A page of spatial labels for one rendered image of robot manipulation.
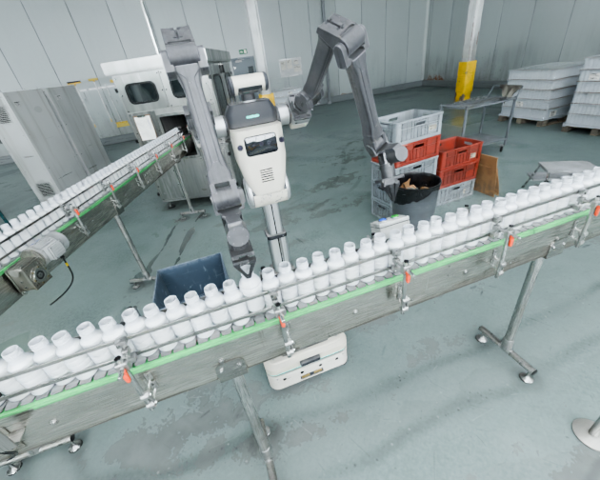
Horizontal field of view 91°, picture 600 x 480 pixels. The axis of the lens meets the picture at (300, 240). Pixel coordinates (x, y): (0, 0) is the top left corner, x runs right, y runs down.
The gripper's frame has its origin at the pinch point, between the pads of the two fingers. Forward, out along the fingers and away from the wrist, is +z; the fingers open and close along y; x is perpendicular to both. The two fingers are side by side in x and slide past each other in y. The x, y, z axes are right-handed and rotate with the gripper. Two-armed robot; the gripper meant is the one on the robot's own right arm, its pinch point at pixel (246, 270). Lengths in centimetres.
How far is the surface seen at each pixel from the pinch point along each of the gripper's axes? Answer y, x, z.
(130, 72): -388, -62, -70
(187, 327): 1.8, -22.1, 12.7
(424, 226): 2, 64, 3
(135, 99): -391, -69, -40
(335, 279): 2.6, 28.2, 12.7
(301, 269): 1.8, 16.9, 4.5
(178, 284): -57, -33, 35
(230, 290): 1.8, -6.2, 4.0
